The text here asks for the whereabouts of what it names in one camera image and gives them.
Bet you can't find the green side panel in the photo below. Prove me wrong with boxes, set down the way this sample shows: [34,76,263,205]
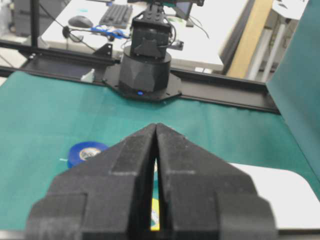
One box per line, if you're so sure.
[266,0,320,196]

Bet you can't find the black computer mouse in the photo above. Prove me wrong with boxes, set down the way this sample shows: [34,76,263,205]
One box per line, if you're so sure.
[68,15,93,28]

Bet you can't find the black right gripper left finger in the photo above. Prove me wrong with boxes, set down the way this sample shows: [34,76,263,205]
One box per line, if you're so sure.
[25,123,156,240]

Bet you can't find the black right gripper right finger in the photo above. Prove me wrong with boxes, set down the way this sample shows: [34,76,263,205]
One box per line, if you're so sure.
[156,123,278,240]

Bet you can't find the yellow tape roll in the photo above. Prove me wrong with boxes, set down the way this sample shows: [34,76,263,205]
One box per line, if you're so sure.
[149,159,161,231]

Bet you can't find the white desk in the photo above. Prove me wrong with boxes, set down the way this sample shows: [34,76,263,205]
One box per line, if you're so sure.
[41,0,248,72]

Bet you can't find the green table cloth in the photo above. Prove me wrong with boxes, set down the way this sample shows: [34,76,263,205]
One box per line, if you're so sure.
[0,71,320,230]

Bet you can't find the black aluminium frame rail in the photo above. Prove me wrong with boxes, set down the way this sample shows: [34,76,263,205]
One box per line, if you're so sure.
[0,40,280,114]

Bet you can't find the blue tape roll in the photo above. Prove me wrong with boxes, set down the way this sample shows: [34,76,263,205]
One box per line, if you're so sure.
[67,141,109,168]

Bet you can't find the black keyboard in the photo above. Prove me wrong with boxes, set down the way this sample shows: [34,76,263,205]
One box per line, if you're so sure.
[99,4,133,29]

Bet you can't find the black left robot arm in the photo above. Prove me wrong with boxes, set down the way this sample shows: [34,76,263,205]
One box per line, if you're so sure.
[103,0,182,101]

